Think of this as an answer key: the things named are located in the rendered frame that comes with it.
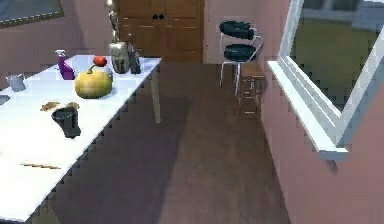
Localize brown wooden stool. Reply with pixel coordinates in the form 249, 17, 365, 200
236, 62, 268, 120

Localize black cushioned metal chair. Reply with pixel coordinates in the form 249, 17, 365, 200
218, 20, 264, 97

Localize dark glass bottle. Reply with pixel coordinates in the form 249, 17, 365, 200
127, 33, 142, 75

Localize brown wooden cupboard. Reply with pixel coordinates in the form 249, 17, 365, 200
113, 0, 205, 64

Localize grey metal statue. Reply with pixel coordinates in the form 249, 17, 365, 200
105, 0, 131, 75

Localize yellow pumpkin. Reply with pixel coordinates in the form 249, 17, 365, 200
74, 64, 114, 100

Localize red tomato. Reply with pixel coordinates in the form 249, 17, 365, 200
92, 55, 108, 68

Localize purple spray bottle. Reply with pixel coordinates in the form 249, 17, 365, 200
54, 49, 76, 81

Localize brown crumbly food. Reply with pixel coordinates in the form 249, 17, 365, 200
40, 101, 81, 112

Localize white framed window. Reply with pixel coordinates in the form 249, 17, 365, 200
266, 0, 384, 163

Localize brown pencil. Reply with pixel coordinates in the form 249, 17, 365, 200
19, 162, 62, 171

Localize white table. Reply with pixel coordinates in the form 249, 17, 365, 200
0, 54, 163, 223

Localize grey cup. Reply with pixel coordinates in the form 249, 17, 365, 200
5, 73, 27, 93

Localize framed wall picture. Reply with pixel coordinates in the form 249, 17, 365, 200
0, 0, 66, 29

